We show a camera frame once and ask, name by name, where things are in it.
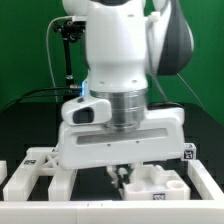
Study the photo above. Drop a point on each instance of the white chair seat part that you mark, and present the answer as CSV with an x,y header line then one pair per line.
x,y
152,182

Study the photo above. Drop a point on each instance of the white block at left edge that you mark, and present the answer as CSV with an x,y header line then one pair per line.
x,y
3,171

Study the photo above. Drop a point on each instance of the white small cube right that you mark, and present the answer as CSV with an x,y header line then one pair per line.
x,y
190,151

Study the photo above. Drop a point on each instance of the white obstacle fence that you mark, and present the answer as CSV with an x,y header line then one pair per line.
x,y
209,209

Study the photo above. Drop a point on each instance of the background camera on stand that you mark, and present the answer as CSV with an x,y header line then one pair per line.
x,y
80,20

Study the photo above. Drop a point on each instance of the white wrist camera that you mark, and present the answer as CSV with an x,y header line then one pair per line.
x,y
86,110

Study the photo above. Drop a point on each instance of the white chair back frame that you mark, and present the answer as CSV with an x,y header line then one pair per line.
x,y
40,161

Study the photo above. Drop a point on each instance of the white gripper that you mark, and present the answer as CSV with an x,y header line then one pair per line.
x,y
159,137

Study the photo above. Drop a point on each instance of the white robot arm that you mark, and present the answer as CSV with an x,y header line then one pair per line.
x,y
128,43

